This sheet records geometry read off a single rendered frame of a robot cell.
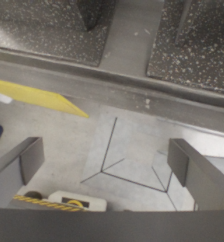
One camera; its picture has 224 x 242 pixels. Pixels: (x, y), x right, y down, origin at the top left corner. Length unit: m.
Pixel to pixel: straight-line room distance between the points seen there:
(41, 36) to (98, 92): 0.26
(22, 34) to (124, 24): 0.18
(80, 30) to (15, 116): 0.91
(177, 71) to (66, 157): 0.81
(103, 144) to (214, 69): 0.72
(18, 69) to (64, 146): 0.49
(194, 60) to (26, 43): 0.27
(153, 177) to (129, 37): 0.73
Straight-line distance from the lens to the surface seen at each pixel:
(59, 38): 0.32
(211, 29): 0.32
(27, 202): 0.73
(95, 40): 0.29
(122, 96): 0.51
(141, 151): 0.91
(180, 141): 0.17
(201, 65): 0.28
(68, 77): 0.57
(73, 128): 0.97
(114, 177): 0.91
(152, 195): 0.93
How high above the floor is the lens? 0.91
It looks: 79 degrees down
